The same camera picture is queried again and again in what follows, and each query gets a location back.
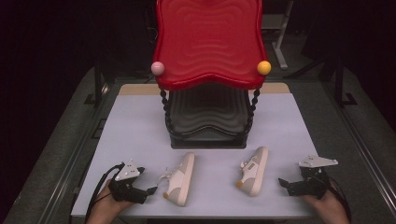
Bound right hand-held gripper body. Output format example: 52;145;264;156
298;155;339;201

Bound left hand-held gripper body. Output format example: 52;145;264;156
107;159;149;205

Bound white sneaker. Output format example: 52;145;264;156
235;146;270;198
159;151;196;207

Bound red and black shoe rack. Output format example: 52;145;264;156
150;0;273;149

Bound person's left hand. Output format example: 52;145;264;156
85;179;135;224

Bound person's right hand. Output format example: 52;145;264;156
301;181;351;224

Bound white metal stand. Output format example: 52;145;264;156
261;0;295;71

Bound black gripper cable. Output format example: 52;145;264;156
326;175;353;223
83;162;126;224

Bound black frame post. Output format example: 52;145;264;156
333;58;359;108
83;58;109;107

